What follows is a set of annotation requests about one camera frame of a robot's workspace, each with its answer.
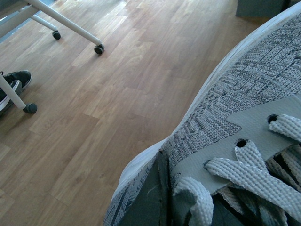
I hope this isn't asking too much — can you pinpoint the white rolling table leg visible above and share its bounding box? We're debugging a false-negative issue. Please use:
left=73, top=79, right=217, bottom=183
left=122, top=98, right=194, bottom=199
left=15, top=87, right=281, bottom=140
left=25, top=0, right=104, bottom=55
left=0, top=3, right=61, bottom=40

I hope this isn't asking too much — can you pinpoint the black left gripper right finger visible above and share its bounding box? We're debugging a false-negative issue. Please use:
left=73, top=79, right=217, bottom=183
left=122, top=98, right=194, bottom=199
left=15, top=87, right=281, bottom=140
left=211, top=145, right=301, bottom=226

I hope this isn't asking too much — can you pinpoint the grey knit sneaker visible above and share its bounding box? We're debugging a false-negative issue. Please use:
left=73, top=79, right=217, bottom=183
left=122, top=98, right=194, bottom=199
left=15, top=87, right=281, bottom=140
left=103, top=3, right=301, bottom=226

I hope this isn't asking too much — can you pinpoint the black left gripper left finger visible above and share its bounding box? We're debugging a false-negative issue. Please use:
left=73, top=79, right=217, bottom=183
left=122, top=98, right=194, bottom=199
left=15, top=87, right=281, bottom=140
left=119, top=151, right=171, bottom=226

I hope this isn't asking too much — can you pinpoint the black canvas shoe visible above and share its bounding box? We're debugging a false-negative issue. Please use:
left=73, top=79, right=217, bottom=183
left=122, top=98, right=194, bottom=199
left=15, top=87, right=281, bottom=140
left=0, top=70, right=32, bottom=116

